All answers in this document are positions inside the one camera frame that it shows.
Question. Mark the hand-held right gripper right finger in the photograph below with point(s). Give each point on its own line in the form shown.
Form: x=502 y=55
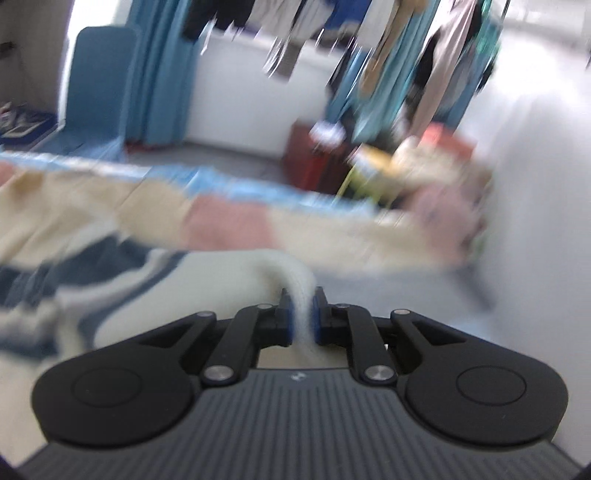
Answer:
x=317 y=319

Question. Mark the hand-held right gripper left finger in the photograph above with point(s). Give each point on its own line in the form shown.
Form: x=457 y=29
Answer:
x=287 y=321

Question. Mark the cream sweater with blue stripes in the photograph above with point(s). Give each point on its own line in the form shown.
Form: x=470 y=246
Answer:
x=138 y=286

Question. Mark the patchwork quilt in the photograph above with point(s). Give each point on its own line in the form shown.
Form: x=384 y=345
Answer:
x=221 y=217

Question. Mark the red-brown chest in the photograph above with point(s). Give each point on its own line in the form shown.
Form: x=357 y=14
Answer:
x=316 y=161

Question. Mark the stack of books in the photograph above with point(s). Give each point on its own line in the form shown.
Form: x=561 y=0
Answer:
x=371 y=168

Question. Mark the pink blanket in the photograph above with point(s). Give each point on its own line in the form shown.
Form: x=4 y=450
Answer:
x=445 y=212

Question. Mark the white plastic bag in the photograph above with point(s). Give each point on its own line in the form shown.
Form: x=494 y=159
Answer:
x=327 y=133

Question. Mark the cream fluffy blanket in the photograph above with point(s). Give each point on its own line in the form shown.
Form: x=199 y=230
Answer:
x=425 y=161

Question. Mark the orange box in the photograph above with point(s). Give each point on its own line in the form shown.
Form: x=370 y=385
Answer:
x=450 y=143

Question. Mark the light blue hanging garment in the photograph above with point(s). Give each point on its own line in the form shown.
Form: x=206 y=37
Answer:
x=374 y=87

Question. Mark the striped hanging garment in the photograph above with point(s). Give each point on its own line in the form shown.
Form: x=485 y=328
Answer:
x=281 y=60

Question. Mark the pink hanging garment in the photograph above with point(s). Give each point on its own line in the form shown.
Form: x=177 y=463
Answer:
x=443 y=69

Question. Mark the blue curtain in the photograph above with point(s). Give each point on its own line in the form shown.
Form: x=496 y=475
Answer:
x=159 y=69

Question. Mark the blue patterned box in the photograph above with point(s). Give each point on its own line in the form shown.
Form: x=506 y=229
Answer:
x=21 y=124

